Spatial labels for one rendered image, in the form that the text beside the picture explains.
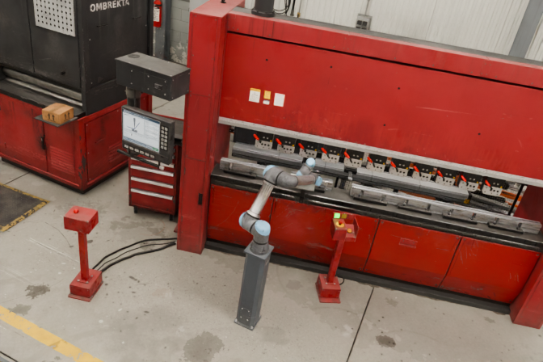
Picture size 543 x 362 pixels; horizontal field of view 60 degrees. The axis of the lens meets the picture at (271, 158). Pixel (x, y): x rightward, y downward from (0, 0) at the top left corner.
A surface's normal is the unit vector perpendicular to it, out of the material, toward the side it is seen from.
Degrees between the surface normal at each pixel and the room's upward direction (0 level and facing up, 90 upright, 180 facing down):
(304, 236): 90
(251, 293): 90
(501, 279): 90
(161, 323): 0
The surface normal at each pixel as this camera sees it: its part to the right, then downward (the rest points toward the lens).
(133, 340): 0.14, -0.87
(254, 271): -0.40, 0.40
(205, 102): -0.16, 0.46
